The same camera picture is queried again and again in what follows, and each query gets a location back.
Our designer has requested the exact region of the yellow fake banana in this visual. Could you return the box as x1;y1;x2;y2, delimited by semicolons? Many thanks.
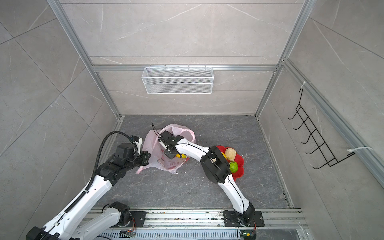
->
176;154;187;159

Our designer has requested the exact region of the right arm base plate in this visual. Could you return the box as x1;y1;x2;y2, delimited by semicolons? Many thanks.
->
223;210;265;227

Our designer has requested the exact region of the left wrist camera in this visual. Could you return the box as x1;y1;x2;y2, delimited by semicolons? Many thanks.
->
116;143;138;161

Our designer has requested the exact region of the beige round fake fruit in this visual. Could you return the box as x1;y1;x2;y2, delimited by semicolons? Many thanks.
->
225;148;237;162

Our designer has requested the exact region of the white wire mesh basket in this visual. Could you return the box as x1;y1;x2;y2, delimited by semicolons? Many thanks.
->
142;67;214;95

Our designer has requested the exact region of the black wire hook rack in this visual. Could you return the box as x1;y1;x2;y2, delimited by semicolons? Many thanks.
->
288;89;355;170

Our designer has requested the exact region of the pink plastic fruit-print bag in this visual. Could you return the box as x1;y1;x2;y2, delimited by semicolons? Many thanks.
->
135;123;196;175

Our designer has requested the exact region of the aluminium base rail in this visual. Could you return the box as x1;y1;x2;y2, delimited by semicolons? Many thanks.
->
81;209;313;240

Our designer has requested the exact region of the red flower-shaped plate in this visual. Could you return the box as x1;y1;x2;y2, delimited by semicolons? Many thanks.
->
217;146;245;181

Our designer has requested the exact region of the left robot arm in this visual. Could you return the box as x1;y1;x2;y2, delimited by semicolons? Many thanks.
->
26;131;151;240

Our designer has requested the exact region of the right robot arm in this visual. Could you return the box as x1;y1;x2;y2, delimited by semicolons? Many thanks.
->
159;131;255;227

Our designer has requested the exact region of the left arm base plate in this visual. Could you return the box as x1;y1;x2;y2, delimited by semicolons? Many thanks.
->
117;211;147;228

